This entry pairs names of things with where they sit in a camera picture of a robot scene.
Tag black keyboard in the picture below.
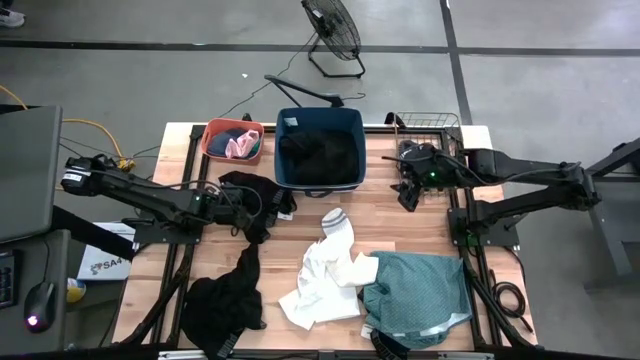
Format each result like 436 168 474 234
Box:
0 249 19 310

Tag black metal frame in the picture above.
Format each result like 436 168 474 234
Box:
112 122 539 351

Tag white ribbed sock grey stripes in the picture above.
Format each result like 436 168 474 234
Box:
320 207 380 289

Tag black cloth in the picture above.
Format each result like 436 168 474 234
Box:
278 128 361 187

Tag coiled black cable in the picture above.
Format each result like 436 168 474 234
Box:
488 268 534 334

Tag black angled stand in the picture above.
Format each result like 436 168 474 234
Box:
263 74 367 109

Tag black waistband garment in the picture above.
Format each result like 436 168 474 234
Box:
369 327 405 360

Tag yellow cable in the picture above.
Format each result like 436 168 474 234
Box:
0 84 137 192

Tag grey monitor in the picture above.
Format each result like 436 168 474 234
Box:
0 104 64 245

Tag black fan cable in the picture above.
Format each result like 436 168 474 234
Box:
218 32 319 119

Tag white cloth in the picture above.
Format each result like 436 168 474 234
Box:
278 239 362 331

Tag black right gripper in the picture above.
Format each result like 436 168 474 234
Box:
398 166 442 212

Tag orange plastic basket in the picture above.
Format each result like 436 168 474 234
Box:
200 117 265 165

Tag person's shoe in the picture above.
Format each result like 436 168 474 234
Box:
0 7 26 29

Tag gold wire basket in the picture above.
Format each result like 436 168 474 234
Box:
393 111 471 197

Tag dark blue cloth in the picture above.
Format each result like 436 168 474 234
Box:
207 128 249 158

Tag white cardboard box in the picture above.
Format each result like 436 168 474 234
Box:
77 222 137 282

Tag navy blue fabric bin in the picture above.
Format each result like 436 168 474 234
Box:
273 106 368 199

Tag yellow and blue ball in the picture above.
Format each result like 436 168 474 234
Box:
66 277 87 304

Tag pink sock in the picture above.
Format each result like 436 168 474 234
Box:
224 129 261 160

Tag black metal stand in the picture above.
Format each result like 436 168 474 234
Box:
582 137 640 291

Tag teal patterned cloth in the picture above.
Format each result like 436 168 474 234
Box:
362 250 474 350

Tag black floor fan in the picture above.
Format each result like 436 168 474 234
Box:
301 0 367 80

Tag black computer mouse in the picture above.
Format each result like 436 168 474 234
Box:
23 281 57 334

